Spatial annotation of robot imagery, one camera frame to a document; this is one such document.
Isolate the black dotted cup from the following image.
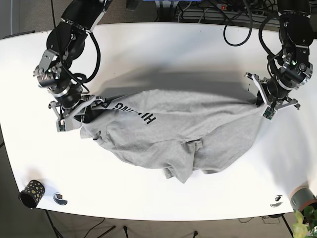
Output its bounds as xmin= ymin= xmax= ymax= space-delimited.
xmin=18 ymin=180 xmax=46 ymax=209

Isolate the silver table grommet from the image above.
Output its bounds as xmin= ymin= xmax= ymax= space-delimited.
xmin=53 ymin=193 xmax=68 ymax=206
xmin=269 ymin=194 xmax=284 ymax=208

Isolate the left silver table grommet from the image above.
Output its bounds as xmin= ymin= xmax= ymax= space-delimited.
xmin=53 ymin=193 xmax=68 ymax=206

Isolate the green potted plant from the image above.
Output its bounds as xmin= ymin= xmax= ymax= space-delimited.
xmin=293 ymin=205 xmax=317 ymax=238

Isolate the grey plant pot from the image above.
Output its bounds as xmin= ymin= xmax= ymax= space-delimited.
xmin=289 ymin=186 xmax=317 ymax=212

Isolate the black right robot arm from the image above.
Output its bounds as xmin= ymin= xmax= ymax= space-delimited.
xmin=33 ymin=0 xmax=110 ymax=132

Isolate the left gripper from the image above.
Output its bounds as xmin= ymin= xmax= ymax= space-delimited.
xmin=245 ymin=72 xmax=301 ymax=120

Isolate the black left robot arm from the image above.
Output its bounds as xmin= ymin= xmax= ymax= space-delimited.
xmin=245 ymin=0 xmax=315 ymax=119

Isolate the right silver table grommet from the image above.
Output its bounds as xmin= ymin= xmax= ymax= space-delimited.
xmin=269 ymin=194 xmax=284 ymax=208

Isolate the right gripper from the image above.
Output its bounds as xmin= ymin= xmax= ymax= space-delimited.
xmin=49 ymin=95 xmax=106 ymax=132

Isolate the light grey printed T-shirt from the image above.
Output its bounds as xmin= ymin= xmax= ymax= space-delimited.
xmin=80 ymin=90 xmax=263 ymax=183

